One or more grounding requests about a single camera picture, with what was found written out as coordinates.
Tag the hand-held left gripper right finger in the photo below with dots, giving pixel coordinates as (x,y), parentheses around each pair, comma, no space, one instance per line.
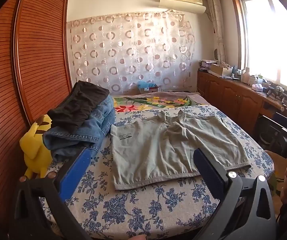
(208,173)

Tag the colourful flower blanket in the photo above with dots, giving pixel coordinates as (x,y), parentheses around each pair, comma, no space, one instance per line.
(143,102)

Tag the black tools on counter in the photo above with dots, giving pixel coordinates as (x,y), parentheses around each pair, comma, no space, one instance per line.
(277,92)

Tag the sheer circle-pattern curtain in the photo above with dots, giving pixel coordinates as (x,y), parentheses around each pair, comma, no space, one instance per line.
(133,55)

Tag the white patterned window curtain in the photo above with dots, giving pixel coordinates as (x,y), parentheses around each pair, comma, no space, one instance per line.
(217,30)

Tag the open cardboard box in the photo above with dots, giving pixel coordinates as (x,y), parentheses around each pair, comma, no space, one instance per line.
(219,70)

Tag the wooden slatted wardrobe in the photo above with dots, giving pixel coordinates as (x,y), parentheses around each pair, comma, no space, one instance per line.
(21,67)

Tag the yellow plush toy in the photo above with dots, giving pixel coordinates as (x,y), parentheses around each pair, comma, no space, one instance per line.
(34,147)

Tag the folded blue jeans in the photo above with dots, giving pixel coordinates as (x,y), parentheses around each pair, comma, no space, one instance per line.
(93,127)

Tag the blue floral bedsheet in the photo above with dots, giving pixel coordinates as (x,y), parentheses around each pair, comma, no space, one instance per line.
(143,210)

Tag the box with blue bag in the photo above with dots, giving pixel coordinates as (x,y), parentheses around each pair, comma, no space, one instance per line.
(147,87)

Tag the white charger device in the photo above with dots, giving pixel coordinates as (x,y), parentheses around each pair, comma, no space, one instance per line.
(257,87)

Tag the wooden cabinet counter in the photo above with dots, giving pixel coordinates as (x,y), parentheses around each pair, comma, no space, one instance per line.
(228,97)

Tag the beige bottle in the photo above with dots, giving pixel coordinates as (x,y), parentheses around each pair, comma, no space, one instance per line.
(245,76)

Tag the window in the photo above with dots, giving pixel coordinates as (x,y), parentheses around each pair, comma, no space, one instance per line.
(271,35)

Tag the folded black pants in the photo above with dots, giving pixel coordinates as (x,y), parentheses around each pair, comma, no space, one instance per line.
(76,105)

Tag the grey-green pants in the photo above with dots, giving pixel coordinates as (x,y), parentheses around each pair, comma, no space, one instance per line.
(158,150)

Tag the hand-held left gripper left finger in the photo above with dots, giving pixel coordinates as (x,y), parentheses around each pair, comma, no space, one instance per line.
(73,170)

